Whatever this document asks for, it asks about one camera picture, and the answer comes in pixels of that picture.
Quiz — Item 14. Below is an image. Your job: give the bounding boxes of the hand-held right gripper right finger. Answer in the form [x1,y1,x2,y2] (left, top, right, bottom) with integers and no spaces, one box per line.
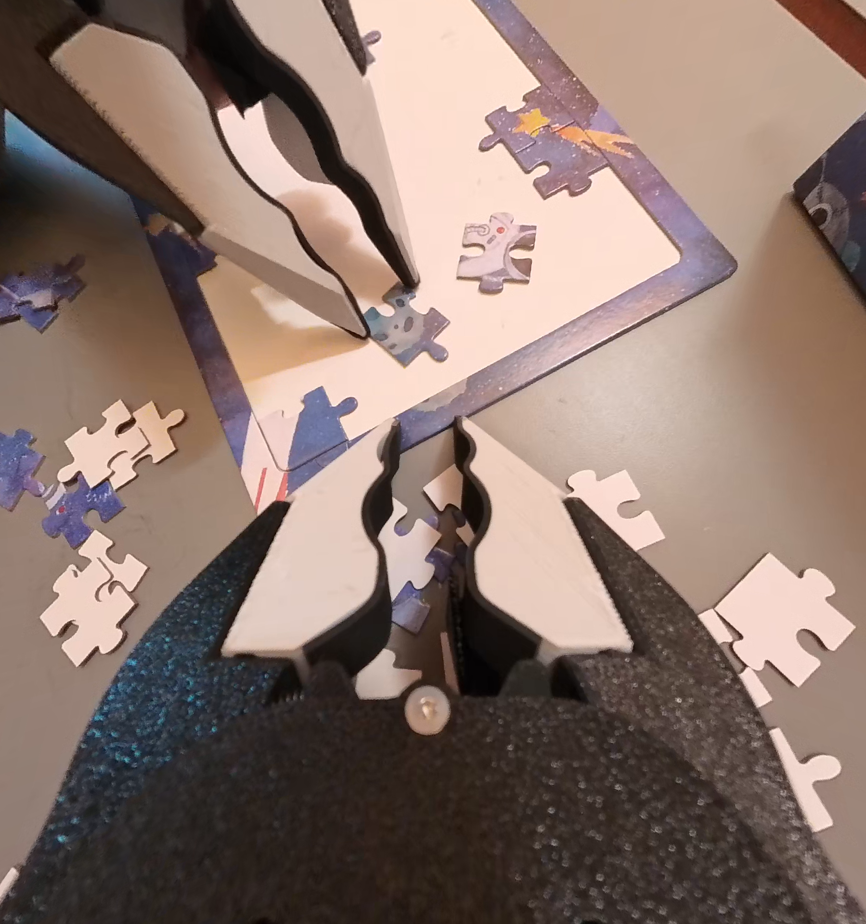
[453,417,632,683]

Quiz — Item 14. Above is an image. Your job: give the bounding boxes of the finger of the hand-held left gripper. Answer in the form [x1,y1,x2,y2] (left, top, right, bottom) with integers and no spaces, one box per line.
[49,18,371,340]
[209,0,421,286]

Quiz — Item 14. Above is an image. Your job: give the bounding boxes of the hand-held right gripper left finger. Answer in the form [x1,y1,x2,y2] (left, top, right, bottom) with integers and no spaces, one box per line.
[220,419,402,683]

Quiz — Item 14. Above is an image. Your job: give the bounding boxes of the blue star puzzle piece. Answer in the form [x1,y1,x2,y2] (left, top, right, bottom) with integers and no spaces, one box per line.
[479,90,571,156]

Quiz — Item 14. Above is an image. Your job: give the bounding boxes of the pile of jigsaw puzzle pieces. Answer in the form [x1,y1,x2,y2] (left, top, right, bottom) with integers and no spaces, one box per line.
[0,399,858,924]

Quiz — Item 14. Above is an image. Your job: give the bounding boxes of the grey blue puzzle piece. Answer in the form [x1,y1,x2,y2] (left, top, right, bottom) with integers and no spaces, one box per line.
[456,213,538,293]

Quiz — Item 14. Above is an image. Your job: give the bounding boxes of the cratered moon puzzle piece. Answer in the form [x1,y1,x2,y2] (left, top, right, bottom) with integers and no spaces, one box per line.
[364,285,450,368]

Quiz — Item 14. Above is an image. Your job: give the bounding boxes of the blue framed puzzle board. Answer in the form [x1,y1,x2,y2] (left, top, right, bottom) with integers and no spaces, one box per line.
[133,0,738,513]

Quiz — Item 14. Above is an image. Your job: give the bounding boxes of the grey desk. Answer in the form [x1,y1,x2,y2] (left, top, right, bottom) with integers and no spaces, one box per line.
[0,0,866,924]

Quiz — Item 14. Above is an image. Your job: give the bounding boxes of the blue comet puzzle piece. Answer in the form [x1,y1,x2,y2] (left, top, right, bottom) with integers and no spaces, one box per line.
[525,121,621,201]

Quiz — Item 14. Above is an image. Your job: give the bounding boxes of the illustrated puzzle box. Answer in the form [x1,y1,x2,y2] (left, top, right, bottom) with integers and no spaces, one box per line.
[792,94,866,327]

